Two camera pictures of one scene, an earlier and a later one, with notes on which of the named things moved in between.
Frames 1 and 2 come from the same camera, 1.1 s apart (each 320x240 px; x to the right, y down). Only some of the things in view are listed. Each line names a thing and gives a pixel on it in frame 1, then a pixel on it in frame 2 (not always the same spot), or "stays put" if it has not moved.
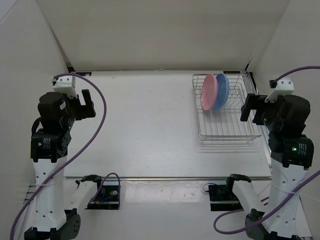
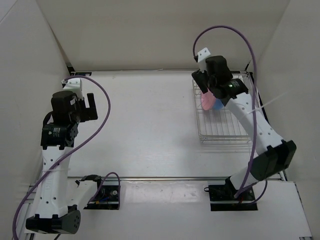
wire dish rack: x=218 y=99 stays put
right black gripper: x=254 y=102 -> x=200 y=78
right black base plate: x=223 y=199 stays put
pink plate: x=209 y=92 stays put
